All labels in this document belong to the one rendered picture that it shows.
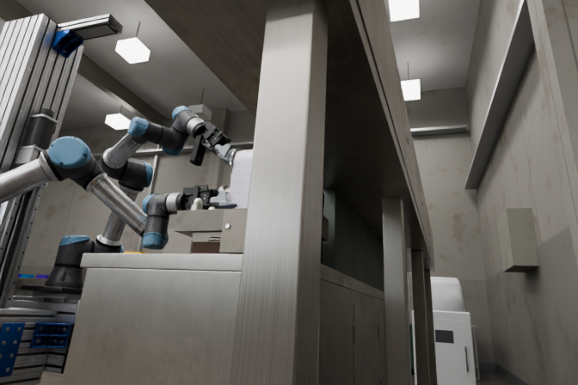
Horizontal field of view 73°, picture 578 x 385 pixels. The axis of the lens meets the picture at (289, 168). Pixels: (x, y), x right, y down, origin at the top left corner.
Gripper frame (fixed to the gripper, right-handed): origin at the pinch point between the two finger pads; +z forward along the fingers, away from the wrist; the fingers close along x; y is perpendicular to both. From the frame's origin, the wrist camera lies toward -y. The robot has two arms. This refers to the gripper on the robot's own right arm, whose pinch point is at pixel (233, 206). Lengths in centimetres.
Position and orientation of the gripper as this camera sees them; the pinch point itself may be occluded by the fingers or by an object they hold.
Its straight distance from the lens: 130.7
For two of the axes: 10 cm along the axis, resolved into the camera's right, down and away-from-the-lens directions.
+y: 0.6, -9.4, 3.4
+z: 9.3, -0.7, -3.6
